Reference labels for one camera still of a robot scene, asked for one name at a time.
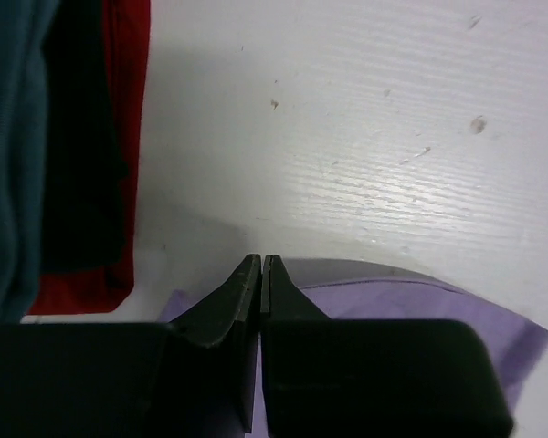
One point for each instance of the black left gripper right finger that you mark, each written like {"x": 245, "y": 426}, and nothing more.
{"x": 325, "y": 377}

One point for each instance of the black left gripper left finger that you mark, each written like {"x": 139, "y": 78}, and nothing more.
{"x": 193, "y": 376}

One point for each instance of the purple t-shirt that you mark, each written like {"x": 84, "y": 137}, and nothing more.
{"x": 346, "y": 289}

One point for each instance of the black t-shirt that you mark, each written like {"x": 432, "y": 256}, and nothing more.
{"x": 82, "y": 219}

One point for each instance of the red t-shirt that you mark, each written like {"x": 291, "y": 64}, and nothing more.
{"x": 126, "y": 28}

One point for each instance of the blue-grey t-shirt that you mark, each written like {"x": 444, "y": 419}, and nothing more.
{"x": 23, "y": 141}

